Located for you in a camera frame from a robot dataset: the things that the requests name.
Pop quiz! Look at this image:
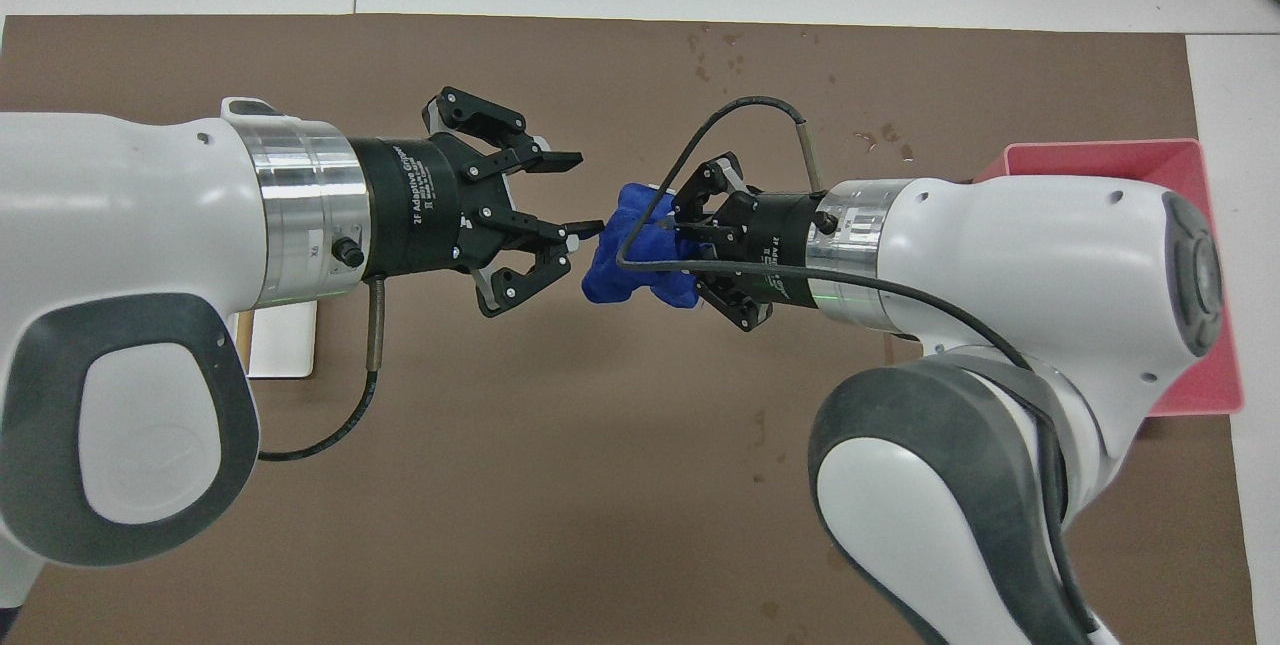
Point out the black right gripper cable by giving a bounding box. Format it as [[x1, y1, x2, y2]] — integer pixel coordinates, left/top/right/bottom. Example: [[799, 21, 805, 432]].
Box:
[[615, 97, 1101, 636]]

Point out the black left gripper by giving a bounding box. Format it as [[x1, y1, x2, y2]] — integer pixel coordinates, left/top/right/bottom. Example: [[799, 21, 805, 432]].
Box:
[[350, 85, 606, 318]]

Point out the pink plastic bin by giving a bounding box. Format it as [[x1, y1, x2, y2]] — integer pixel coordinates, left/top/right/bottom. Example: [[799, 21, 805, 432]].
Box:
[[975, 138, 1244, 416]]

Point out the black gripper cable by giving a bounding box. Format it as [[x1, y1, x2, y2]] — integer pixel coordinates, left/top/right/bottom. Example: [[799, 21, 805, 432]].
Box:
[[615, 97, 1101, 636], [257, 275, 391, 463]]

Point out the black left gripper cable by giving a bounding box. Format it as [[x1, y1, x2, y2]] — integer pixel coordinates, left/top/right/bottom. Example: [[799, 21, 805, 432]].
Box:
[[257, 275, 391, 463]]

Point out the brown table mat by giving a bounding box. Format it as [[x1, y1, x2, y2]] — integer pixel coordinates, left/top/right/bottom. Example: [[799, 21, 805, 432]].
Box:
[[0, 13, 1259, 645]]

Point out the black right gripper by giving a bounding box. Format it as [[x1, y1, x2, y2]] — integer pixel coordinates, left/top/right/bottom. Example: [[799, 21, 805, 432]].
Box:
[[672, 153, 826, 333]]

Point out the white towel rack base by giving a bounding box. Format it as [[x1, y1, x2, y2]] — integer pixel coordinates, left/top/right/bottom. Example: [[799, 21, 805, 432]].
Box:
[[245, 300, 318, 379]]

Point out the dark blue towel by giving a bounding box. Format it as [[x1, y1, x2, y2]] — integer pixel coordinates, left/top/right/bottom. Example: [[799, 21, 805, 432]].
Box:
[[580, 183, 706, 308]]

